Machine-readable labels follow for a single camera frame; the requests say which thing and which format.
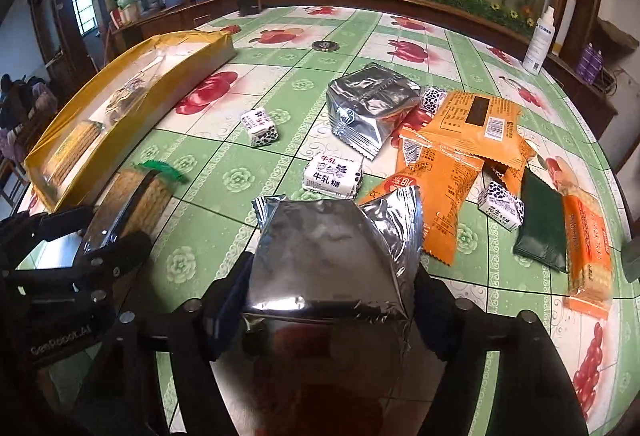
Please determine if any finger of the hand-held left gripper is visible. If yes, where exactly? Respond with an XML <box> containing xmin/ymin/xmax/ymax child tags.
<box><xmin>10</xmin><ymin>232</ymin><xmax>153</xmax><ymax>304</ymax></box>
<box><xmin>15</xmin><ymin>171</ymin><xmax>162</xmax><ymax>247</ymax></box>

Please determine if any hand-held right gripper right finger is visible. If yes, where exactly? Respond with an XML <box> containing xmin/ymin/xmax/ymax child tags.
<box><xmin>395</xmin><ymin>266</ymin><xmax>591</xmax><ymax>436</ymax></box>

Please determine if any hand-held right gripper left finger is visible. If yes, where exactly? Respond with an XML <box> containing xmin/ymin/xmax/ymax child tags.
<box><xmin>65</xmin><ymin>253</ymin><xmax>258</xmax><ymax>436</ymax></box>

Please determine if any cracker packet with green tab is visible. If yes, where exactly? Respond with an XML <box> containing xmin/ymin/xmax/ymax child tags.
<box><xmin>92</xmin><ymin>160</ymin><xmax>185</xmax><ymax>241</ymax></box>

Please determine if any yellow cardboard box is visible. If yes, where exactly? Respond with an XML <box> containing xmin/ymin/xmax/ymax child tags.
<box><xmin>24</xmin><ymin>30</ymin><xmax>237</xmax><ymax>213</ymax></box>

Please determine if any silver foil snack packet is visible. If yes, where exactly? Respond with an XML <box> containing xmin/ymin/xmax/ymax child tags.
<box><xmin>212</xmin><ymin>195</ymin><xmax>426</xmax><ymax>436</ymax></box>

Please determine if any long orange snack packet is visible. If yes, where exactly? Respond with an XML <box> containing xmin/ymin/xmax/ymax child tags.
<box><xmin>397</xmin><ymin>138</ymin><xmax>483</xmax><ymax>267</ymax></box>

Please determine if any large orange packet with barcode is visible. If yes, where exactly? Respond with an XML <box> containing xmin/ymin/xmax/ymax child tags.
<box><xmin>399</xmin><ymin>90</ymin><xmax>523</xmax><ymax>161</ymax></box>

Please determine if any clear cracker packet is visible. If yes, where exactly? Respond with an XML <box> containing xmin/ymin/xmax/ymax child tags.
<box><xmin>42</xmin><ymin>121</ymin><xmax>108</xmax><ymax>189</ymax></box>

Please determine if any clear wrapped dark snack packet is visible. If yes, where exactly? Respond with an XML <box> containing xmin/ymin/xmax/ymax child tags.
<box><xmin>102</xmin><ymin>73</ymin><xmax>151</xmax><ymax>124</ymax></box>

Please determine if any small white candy packet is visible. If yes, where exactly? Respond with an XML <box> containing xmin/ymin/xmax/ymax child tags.
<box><xmin>240</xmin><ymin>106</ymin><xmax>279</xmax><ymax>149</ymax></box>
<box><xmin>477</xmin><ymin>182</ymin><xmax>526</xmax><ymax>231</ymax></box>

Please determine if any dark cloth pile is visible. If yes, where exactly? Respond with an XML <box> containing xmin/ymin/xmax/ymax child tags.
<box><xmin>0</xmin><ymin>73</ymin><xmax>56</xmax><ymax>157</ymax></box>

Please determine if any dark green packet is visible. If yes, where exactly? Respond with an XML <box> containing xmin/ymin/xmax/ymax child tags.
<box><xmin>512</xmin><ymin>168</ymin><xmax>571</xmax><ymax>273</ymax></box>

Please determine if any orange cracker packet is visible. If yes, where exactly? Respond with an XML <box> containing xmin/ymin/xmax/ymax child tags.
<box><xmin>559</xmin><ymin>181</ymin><xmax>613</xmax><ymax>321</ymax></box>

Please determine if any wide white candy packet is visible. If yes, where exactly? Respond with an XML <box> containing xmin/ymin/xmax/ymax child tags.
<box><xmin>302</xmin><ymin>152</ymin><xmax>364</xmax><ymax>201</ymax></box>

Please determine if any green fruit print tablecloth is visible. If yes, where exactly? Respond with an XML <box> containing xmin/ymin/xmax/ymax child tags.
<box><xmin>15</xmin><ymin>4</ymin><xmax>640</xmax><ymax>436</ymax></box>

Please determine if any green and white packet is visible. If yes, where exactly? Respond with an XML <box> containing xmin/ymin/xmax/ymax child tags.
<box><xmin>110</xmin><ymin>0</ymin><xmax>141</xmax><ymax>24</ymax></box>

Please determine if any silver foil packet on table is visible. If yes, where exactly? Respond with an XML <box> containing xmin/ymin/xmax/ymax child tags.
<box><xmin>326</xmin><ymin>64</ymin><xmax>422</xmax><ymax>161</ymax></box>

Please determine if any spotted white candy packet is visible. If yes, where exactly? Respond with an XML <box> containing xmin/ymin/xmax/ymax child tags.
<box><xmin>419</xmin><ymin>86</ymin><xmax>447</xmax><ymax>114</ymax></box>

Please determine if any white spray bottle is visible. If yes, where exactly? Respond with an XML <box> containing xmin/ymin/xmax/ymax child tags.
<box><xmin>522</xmin><ymin>6</ymin><xmax>557</xmax><ymax>75</ymax></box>

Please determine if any wire basket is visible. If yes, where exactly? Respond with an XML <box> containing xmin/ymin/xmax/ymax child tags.
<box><xmin>597</xmin><ymin>66</ymin><xmax>621</xmax><ymax>94</ymax></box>

